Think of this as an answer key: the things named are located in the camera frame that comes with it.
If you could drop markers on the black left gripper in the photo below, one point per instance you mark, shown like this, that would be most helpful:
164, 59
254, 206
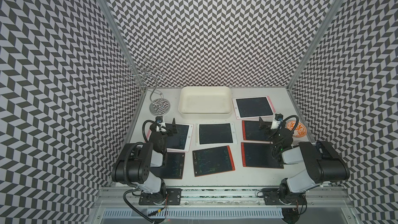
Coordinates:
173, 126

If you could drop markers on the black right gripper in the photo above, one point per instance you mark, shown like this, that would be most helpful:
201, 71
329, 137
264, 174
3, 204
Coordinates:
262, 124

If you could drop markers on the pink writing tablet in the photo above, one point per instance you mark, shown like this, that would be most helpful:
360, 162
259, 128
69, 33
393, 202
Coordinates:
175, 142
253, 107

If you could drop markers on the red writing tablet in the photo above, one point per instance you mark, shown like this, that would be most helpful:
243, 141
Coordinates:
258, 155
212, 161
173, 168

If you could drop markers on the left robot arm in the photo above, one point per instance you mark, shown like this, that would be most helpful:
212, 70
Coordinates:
133, 165

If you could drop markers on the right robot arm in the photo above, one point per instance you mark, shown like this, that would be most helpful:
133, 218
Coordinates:
323, 165

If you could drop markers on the white plastic storage box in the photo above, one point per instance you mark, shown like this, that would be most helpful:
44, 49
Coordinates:
205, 102

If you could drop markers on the orange patterned bowl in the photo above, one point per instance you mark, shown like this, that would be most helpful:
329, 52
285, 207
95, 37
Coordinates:
300, 131

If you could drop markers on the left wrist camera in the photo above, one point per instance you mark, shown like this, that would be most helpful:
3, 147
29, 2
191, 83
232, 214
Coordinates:
159, 122

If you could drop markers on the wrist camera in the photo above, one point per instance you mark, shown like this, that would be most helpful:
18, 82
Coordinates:
278, 119
159, 122

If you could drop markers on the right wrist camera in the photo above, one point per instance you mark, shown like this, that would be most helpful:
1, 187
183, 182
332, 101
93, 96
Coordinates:
278, 119

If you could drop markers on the chrome wire stand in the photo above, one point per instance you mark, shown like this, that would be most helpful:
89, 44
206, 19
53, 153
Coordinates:
149, 79

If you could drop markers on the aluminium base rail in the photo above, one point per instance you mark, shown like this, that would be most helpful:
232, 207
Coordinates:
225, 205

